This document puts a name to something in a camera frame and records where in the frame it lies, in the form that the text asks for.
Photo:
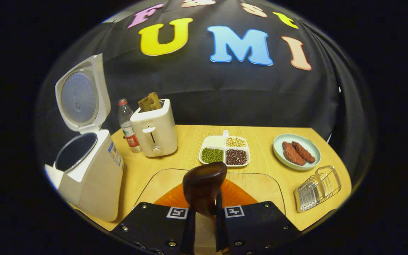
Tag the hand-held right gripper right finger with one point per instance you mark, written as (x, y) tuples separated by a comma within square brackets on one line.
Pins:
[(220, 230)]

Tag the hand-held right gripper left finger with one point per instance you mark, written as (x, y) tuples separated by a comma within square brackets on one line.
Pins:
[(188, 230)]

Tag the dark wooden spoon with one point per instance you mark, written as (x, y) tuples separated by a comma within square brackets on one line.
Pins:
[(202, 186)]

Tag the white rice cooker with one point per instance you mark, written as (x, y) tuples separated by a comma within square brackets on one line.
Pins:
[(94, 184)]

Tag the clear chopstick holder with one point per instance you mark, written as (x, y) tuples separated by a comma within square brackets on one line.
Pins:
[(317, 189)]

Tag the dark red beans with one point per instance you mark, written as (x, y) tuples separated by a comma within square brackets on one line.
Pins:
[(236, 157)]

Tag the green mung beans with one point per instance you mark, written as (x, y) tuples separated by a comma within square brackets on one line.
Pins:
[(212, 155)]

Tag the white divided dish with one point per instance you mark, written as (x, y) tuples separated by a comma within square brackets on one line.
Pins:
[(214, 141)]

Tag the yellow soybeans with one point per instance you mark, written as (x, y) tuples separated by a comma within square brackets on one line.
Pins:
[(236, 142)]

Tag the white toaster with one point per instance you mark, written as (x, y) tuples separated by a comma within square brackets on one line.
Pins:
[(158, 134)]

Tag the red sausage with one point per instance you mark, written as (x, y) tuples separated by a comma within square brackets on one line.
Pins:
[(305, 153), (292, 154)]

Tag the pale green plate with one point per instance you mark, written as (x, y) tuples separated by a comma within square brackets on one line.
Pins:
[(312, 161)]

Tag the clear water bottle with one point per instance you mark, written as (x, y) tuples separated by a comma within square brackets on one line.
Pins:
[(128, 127)]

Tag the brown toast slice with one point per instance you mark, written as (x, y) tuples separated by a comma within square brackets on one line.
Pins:
[(144, 104), (155, 101)]

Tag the black backdrop cloth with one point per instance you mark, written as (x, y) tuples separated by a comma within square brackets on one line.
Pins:
[(207, 95)]

